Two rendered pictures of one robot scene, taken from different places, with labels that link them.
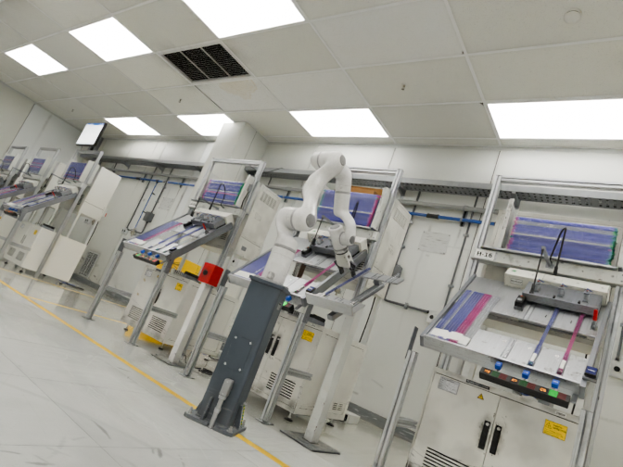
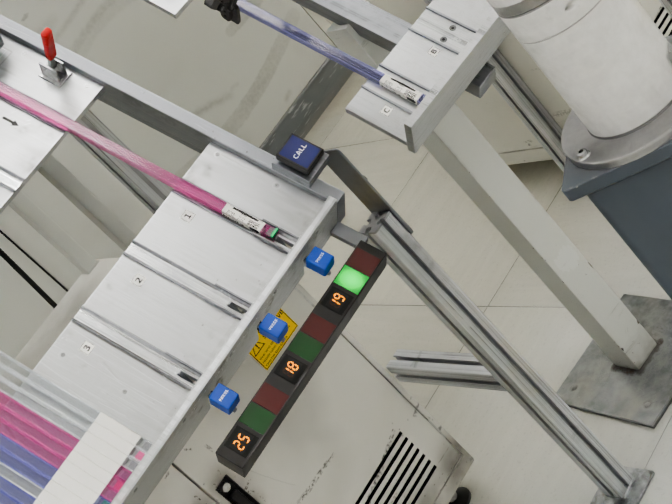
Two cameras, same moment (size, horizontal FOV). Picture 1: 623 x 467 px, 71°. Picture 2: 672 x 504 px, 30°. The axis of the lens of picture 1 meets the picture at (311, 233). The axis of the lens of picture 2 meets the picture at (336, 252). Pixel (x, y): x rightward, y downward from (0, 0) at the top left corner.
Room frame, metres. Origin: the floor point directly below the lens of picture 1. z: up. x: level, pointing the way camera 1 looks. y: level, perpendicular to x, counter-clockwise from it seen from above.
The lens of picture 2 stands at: (2.04, 1.31, 1.37)
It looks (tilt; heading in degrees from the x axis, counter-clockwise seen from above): 25 degrees down; 295
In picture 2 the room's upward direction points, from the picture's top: 44 degrees counter-clockwise
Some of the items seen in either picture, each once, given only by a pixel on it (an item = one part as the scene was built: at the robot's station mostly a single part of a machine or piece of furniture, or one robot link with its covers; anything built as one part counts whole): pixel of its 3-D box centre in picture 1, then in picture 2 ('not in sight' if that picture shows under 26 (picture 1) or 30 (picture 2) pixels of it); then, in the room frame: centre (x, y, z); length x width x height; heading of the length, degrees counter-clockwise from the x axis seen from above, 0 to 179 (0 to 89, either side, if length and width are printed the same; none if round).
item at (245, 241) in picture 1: (209, 251); not in sight; (4.28, 0.87, 0.95); 1.35 x 0.82 x 1.90; 140
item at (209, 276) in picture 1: (194, 312); not in sight; (3.44, 0.62, 0.39); 0.24 x 0.24 x 0.78; 50
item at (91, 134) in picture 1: (94, 136); not in sight; (6.20, 3.49, 2.10); 0.58 x 0.14 x 0.41; 50
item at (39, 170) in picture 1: (28, 201); not in sight; (7.24, 4.52, 0.95); 1.37 x 0.82 x 1.90; 140
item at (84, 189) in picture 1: (65, 211); not in sight; (6.32, 3.40, 0.95); 1.36 x 0.82 x 1.90; 140
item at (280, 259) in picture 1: (277, 267); (594, 42); (2.22, 0.10, 0.79); 0.19 x 0.19 x 0.18
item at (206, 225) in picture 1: (182, 272); not in sight; (4.11, 0.99, 0.66); 1.01 x 0.73 x 1.31; 140
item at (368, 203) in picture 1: (349, 209); not in sight; (3.20, -0.20, 1.52); 0.51 x 0.13 x 0.27; 50
